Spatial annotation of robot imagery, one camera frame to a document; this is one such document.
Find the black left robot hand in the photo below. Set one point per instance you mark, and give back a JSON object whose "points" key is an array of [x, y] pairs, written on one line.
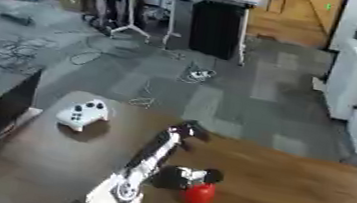
{"points": [[165, 145]]}

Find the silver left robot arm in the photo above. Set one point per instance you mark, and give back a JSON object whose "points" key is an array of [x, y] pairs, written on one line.
{"points": [[115, 195]]}

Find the white power strip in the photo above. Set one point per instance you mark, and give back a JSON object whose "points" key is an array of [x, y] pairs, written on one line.
{"points": [[201, 74]]}

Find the white game controller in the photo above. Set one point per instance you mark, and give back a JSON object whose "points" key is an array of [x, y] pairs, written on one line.
{"points": [[83, 113]]}

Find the black cabinet under desk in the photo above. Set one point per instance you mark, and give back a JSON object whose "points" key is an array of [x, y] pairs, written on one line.
{"points": [[215, 29]]}

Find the white rolling stand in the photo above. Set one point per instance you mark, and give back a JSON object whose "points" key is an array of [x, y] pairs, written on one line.
{"points": [[130, 15]]}

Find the dark grey floor device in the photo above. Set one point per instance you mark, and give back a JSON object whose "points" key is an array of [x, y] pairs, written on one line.
{"points": [[15, 17]]}

